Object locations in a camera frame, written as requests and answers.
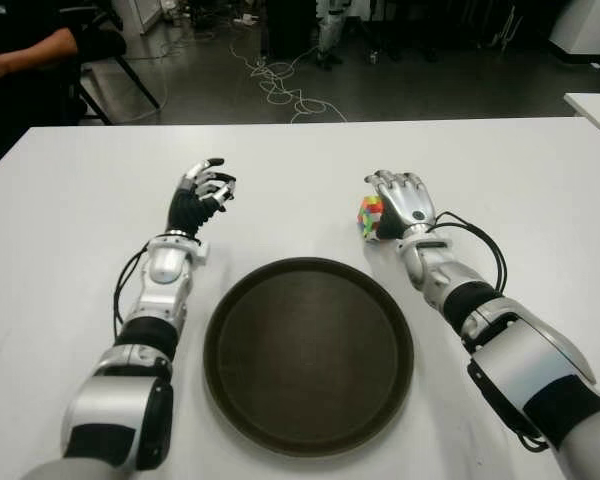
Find tall black cabinet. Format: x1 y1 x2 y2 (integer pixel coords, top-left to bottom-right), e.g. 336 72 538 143
262 0 321 60

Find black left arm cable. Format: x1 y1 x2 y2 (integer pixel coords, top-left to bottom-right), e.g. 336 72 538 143
111 243 151 337

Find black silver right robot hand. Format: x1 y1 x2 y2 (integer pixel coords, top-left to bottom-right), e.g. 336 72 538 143
363 169 437 241

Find round dark brown plate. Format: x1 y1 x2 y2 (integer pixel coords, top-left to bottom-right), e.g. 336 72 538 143
202 256 415 457

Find white side table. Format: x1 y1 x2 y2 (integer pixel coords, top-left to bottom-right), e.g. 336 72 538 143
563 92 600 139

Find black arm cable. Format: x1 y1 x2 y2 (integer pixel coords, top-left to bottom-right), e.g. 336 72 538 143
111 243 151 337
428 209 551 451

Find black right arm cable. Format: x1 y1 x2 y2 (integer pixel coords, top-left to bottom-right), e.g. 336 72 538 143
428 209 551 451

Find white box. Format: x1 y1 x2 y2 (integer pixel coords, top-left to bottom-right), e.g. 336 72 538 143
110 0 166 36

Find bystander bare forearm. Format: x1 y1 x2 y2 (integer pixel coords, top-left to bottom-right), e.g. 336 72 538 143
0 25 80 81

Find multicoloured Rubik's cube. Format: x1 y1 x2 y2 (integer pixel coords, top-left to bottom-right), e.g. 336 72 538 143
355 194 387 244

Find tangled white floor cable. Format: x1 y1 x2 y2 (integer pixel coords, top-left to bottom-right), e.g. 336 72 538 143
229 34 349 124

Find white standing robot legs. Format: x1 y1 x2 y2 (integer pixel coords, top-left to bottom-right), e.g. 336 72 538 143
317 0 346 69

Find grey metal folding stand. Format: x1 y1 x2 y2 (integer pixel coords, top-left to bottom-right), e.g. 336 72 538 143
489 0 525 51

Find white cabinet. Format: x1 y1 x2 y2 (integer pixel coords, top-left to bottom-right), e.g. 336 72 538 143
549 0 600 65

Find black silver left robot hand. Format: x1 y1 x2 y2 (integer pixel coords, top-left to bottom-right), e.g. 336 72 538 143
167 158 238 237

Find black office chair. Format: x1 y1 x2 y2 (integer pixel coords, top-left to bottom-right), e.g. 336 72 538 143
72 7 161 126

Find bystander black clothed body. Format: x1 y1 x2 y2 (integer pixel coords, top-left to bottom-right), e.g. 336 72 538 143
0 0 86 171

